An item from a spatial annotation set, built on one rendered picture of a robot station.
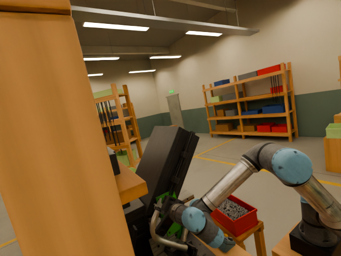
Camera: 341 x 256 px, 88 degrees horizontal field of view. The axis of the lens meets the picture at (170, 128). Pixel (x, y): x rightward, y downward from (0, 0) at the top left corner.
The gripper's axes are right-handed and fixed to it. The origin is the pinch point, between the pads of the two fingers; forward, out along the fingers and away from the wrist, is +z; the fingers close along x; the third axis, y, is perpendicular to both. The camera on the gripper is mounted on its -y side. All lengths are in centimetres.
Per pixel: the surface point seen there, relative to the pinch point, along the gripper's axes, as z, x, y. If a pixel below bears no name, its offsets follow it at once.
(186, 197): 14.8, -21.7, 13.9
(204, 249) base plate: 3.9, -37.3, -8.6
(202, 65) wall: 451, -130, 590
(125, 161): 260, -9, 53
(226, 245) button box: -6.1, -42.0, -1.7
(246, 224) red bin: 6, -67, 15
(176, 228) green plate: 2.6, -14.8, -4.5
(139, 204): 10.1, 7.3, -1.5
